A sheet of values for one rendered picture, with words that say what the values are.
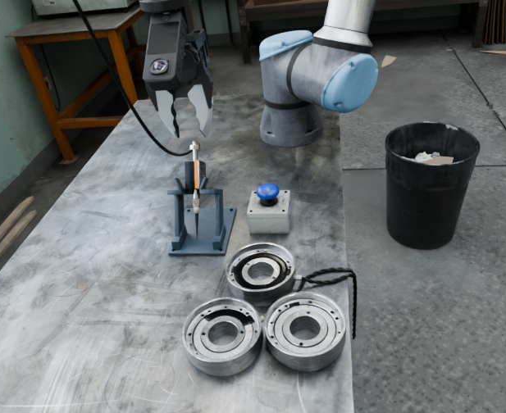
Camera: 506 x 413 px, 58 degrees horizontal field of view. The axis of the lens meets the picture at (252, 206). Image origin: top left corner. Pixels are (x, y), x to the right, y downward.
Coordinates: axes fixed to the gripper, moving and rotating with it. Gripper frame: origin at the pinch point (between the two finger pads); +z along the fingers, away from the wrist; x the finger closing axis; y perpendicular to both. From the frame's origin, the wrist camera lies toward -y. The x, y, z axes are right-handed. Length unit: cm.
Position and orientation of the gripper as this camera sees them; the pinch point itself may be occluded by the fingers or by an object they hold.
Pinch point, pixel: (189, 132)
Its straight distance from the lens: 74.8
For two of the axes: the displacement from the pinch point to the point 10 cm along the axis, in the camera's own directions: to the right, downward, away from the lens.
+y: 1.3, -6.0, 7.9
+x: -9.8, 0.2, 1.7
